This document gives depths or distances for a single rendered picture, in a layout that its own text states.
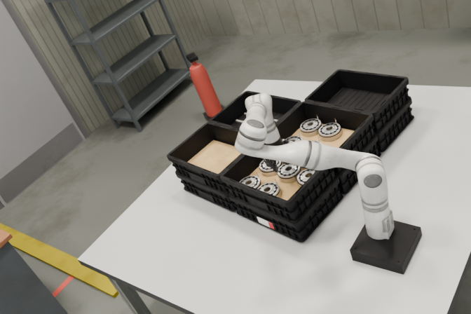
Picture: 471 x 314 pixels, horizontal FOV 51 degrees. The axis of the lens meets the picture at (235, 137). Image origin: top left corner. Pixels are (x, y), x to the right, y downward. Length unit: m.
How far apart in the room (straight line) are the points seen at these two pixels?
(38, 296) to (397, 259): 2.18
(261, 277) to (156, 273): 0.48
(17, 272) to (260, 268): 1.62
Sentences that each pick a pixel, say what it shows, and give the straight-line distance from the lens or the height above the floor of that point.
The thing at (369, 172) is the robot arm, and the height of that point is 1.07.
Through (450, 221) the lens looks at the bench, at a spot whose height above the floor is 0.70.
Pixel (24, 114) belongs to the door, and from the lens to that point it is 4.90.
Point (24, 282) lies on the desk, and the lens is 3.21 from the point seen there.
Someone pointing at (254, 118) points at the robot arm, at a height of 1.32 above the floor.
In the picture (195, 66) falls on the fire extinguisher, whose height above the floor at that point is 0.55.
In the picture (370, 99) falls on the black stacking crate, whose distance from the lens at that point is 2.49.
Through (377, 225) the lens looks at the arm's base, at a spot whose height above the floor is 0.83.
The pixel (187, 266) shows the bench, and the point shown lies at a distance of 2.15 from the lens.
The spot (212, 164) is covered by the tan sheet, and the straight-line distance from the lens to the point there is 2.39.
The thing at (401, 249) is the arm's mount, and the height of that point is 0.75.
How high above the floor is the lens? 2.14
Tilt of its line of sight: 31 degrees down
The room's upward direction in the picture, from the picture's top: 22 degrees counter-clockwise
